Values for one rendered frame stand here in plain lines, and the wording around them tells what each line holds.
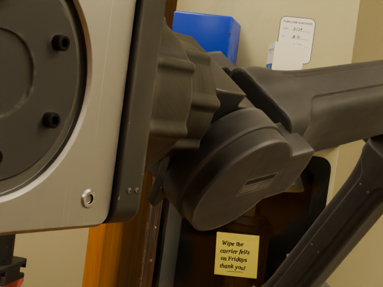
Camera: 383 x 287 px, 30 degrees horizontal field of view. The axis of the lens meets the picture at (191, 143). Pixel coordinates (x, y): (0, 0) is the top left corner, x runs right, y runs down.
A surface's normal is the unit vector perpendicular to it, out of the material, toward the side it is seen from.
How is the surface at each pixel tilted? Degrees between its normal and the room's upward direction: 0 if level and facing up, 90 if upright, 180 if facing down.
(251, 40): 90
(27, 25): 90
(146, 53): 90
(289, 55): 90
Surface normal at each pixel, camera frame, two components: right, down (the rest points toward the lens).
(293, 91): 0.41, -0.71
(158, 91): 0.80, 0.14
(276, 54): 0.10, 0.07
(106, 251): 0.97, 0.14
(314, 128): 0.72, 0.61
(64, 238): -0.20, 0.03
